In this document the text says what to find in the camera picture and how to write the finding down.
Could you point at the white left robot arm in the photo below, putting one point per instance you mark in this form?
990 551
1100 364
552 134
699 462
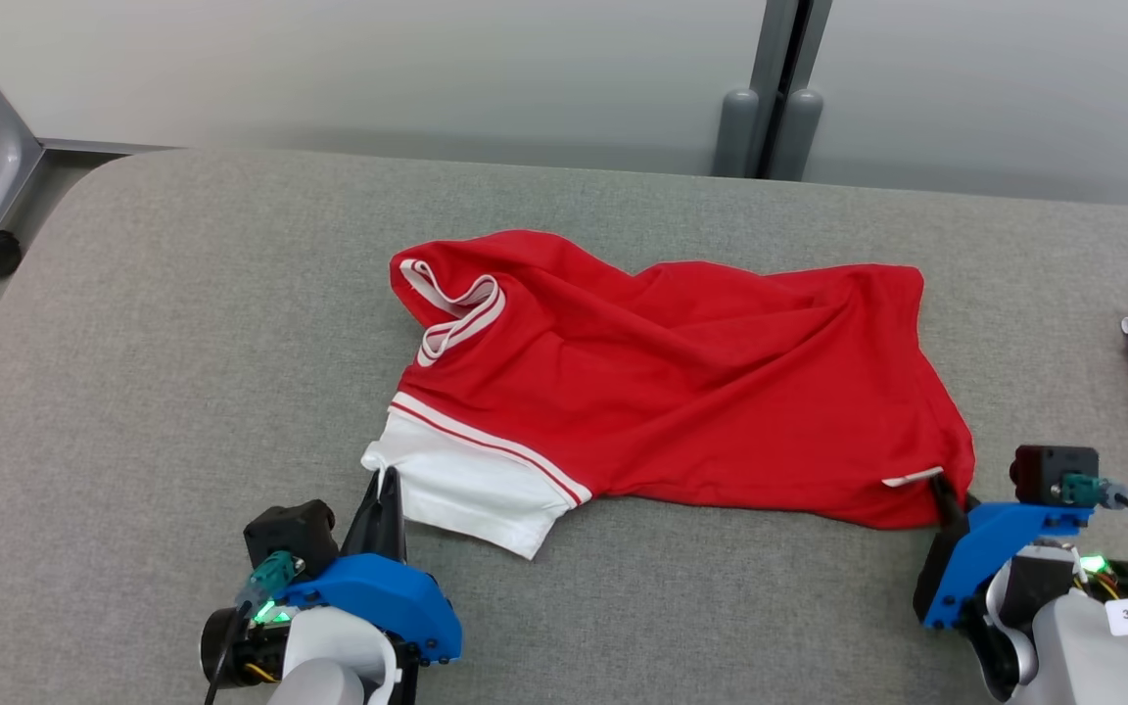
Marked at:
329 666

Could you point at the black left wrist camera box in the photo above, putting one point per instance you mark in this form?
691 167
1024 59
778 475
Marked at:
290 534

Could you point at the grey metal partition post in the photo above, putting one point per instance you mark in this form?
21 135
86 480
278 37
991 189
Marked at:
779 49

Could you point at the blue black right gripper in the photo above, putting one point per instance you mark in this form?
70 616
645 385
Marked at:
975 558

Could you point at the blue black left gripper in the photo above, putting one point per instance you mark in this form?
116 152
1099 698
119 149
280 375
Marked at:
388 602

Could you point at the red shirt with white sleeves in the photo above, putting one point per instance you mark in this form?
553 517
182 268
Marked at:
681 392

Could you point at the grey wheeled frame leg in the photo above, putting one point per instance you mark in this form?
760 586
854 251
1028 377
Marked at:
11 162

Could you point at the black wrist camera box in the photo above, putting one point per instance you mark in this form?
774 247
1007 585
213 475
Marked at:
290 534
1049 470

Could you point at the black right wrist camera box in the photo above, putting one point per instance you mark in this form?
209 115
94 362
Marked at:
1049 470

